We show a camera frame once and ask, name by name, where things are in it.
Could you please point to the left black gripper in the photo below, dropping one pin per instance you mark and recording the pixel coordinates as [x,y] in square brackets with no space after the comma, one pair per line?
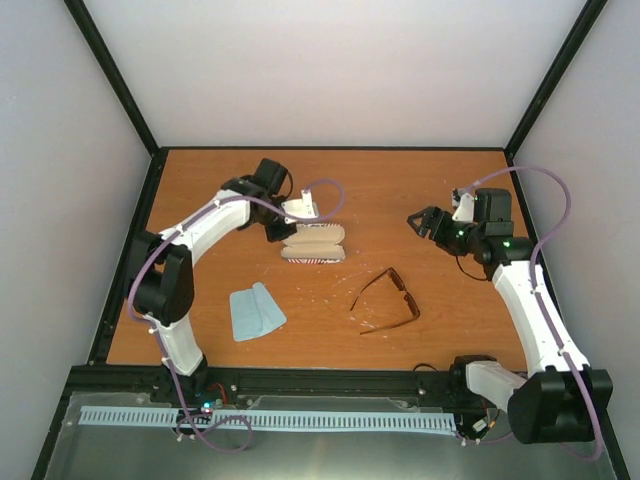
[274,234]

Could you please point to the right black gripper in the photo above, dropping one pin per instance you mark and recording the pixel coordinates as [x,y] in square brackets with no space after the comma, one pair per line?
[434,213]

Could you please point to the flag newsprint glasses case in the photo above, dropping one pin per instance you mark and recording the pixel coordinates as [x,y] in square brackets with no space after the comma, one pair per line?
[319,243]

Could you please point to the light blue cleaning cloth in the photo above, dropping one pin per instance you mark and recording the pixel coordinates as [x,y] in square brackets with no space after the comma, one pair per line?
[254,313]

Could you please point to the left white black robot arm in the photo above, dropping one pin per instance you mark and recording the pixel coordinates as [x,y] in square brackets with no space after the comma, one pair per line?
[160,284]

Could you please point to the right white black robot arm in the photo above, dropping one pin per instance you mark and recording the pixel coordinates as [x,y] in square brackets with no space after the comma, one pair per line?
[562,398]

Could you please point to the brown tinted sunglasses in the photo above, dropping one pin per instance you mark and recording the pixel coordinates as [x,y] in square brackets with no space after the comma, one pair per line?
[388,301]

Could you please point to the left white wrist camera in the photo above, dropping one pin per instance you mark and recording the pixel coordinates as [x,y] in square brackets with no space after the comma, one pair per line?
[300,210]

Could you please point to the black aluminium front rail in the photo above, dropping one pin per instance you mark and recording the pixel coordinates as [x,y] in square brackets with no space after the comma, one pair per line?
[437,387]

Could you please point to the light blue slotted cable duct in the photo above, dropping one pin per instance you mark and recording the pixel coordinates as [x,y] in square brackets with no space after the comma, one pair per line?
[273,420]

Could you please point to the black frame post right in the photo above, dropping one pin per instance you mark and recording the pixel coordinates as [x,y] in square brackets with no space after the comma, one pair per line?
[580,29]

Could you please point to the black frame post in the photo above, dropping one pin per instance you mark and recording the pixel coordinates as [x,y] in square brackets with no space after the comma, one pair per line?
[98,47]
[580,29]

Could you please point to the black frame post left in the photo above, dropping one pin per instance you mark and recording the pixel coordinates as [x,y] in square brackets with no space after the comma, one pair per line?
[98,47]

